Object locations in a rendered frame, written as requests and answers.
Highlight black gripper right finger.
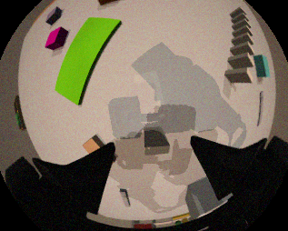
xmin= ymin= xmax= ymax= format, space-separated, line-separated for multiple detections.
xmin=190 ymin=136 xmax=268 ymax=200

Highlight teal block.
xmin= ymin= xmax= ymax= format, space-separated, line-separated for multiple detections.
xmin=253 ymin=54 xmax=271 ymax=78

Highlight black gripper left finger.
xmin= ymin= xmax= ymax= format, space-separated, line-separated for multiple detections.
xmin=31 ymin=142 xmax=115 ymax=215

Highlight magenta block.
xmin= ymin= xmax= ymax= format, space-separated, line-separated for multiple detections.
xmin=45 ymin=27 xmax=68 ymax=50

